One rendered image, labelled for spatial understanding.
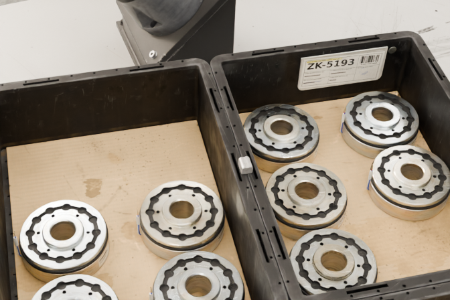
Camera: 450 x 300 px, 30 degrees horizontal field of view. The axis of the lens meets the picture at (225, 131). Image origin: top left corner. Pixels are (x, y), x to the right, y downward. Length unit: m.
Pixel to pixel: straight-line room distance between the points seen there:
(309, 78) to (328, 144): 0.10
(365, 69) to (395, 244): 0.27
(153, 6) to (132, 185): 0.33
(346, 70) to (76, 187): 0.40
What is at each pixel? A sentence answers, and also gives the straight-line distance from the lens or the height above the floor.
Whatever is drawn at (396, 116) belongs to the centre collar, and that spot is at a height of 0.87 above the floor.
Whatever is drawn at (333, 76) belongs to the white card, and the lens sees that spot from 1.18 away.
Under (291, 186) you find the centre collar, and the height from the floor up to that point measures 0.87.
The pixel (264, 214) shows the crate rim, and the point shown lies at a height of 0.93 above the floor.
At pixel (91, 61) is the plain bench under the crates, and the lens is 1.46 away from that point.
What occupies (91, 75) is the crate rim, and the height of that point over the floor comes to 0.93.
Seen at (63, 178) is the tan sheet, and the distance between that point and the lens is 1.10.
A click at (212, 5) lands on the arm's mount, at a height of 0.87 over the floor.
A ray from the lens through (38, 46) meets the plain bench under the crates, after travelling 1.50.
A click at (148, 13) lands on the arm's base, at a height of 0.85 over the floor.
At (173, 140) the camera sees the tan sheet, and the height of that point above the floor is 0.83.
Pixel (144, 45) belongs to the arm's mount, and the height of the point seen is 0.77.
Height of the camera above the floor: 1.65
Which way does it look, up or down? 46 degrees down
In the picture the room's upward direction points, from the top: 3 degrees clockwise
